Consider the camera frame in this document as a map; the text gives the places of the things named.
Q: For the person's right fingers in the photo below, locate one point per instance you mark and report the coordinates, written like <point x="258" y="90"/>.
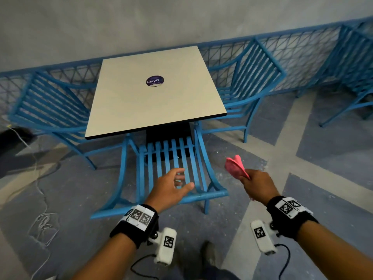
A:
<point x="245" y="180"/>

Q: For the round purple sticker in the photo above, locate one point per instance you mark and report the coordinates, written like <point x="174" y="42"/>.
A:
<point x="154" y="81"/>

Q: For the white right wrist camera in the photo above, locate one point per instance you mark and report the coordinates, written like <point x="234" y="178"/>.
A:
<point x="262" y="237"/>

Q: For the person's right hand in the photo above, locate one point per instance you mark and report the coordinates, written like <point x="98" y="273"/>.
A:
<point x="260" y="186"/>

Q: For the person's left thumb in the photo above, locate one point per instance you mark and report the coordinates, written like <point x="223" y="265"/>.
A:
<point x="186" y="189"/>

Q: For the black table pedestal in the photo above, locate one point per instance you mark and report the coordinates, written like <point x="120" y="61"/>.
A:
<point x="169" y="132"/>

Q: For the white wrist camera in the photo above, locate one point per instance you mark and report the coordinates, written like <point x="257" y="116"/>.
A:
<point x="262" y="237"/>
<point x="165" y="244"/>

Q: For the person's right forearm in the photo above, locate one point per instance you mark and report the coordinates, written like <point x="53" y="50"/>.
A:
<point x="332" y="250"/>

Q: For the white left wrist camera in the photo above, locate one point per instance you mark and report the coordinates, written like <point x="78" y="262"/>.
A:
<point x="165" y="244"/>

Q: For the person's left hand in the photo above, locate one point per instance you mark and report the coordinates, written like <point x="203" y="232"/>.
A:
<point x="164" y="191"/>

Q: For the blue slatted metal chair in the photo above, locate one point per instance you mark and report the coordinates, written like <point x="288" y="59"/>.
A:
<point x="158" y="156"/>
<point x="352" y="55"/>
<point x="253" y="69"/>
<point x="48" y="104"/>

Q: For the person's grey shoe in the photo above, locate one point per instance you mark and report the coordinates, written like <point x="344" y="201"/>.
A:
<point x="210" y="255"/>

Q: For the person's dark trouser leg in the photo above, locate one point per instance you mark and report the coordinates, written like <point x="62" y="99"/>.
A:
<point x="218" y="274"/>

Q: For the pink cloth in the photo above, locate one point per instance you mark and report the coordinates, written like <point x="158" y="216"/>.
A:
<point x="235" y="166"/>

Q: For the person's left forearm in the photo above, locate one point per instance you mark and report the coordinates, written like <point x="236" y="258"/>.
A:
<point x="107" y="261"/>

